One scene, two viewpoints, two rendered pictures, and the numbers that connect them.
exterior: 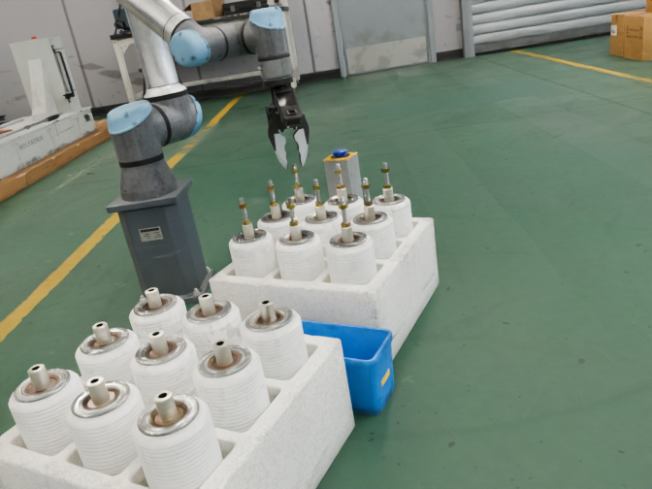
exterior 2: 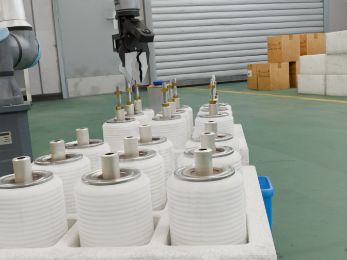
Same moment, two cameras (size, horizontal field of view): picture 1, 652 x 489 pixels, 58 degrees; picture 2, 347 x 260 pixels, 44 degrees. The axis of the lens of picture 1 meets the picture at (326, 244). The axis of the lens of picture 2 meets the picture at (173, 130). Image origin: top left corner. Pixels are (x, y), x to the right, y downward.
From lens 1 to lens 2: 55 cm
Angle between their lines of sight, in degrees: 25
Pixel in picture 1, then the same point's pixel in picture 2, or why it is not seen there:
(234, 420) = not seen: hidden behind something
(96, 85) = not seen: outside the picture
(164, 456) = (223, 199)
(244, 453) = (263, 216)
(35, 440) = (23, 234)
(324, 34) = (51, 67)
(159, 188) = (12, 98)
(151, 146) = (8, 62)
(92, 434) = (121, 200)
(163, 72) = (17, 9)
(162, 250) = (9, 155)
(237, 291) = not seen: hidden behind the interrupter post
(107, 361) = (73, 169)
